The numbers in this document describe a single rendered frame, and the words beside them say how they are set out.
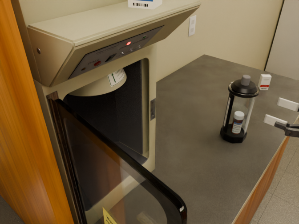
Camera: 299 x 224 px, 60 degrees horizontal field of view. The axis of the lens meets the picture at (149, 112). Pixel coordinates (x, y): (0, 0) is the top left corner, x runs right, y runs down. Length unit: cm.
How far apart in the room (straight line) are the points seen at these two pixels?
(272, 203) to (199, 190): 135
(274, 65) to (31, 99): 341
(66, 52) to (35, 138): 13
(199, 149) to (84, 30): 74
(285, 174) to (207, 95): 129
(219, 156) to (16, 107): 78
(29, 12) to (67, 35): 9
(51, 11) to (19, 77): 15
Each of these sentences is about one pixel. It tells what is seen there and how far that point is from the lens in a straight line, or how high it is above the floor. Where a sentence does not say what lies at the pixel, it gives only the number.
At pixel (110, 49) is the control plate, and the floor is 146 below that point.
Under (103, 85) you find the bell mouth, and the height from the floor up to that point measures 134.
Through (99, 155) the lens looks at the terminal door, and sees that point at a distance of 39.
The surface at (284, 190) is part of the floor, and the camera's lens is 232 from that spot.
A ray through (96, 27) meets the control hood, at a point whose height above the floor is 151.
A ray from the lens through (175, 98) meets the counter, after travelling 131.
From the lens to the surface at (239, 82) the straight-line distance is 99.
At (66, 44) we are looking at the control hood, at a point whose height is 150.
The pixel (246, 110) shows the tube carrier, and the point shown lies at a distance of 100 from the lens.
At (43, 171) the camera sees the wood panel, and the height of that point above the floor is 132.
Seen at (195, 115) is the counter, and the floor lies 94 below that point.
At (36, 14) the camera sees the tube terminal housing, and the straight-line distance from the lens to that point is 45.
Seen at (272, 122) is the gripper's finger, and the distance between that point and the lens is 93.
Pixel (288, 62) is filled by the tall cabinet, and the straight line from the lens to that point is 357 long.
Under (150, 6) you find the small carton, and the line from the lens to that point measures 50.
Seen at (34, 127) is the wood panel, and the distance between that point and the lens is 39.
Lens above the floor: 162
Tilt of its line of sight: 35 degrees down
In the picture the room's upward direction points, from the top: straight up
